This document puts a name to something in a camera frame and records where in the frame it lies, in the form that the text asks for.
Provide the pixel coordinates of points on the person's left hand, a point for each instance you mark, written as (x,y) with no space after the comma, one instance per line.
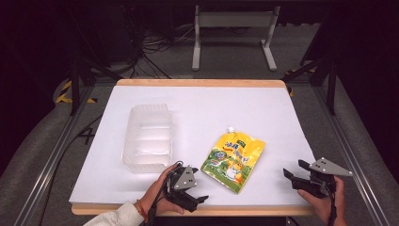
(155,196)

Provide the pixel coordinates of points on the clear plastic container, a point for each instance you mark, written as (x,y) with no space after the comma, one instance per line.
(147,141)

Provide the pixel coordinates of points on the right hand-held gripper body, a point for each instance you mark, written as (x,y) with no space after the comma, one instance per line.
(327,168)

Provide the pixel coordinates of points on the white metal stand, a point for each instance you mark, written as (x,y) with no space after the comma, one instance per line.
(235,19)

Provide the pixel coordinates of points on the black tripod stand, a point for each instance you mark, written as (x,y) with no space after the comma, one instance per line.
(331,84)
(74,88)

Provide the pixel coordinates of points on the white table cover sheet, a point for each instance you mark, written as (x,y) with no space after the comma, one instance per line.
(219,109)

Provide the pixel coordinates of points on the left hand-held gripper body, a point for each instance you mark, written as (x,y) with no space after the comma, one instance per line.
(185,180)

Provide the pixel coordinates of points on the person's right hand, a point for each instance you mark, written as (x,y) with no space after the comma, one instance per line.
(327,208)

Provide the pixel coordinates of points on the yellow black hazard tape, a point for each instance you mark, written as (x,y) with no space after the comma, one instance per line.
(290,89)
(64,92)

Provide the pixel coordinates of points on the aluminium frame rail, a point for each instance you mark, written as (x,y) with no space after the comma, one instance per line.
(53,163)
(351,157)

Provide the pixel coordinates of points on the yellow spouted pouch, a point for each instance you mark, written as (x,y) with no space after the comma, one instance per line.
(233,160)

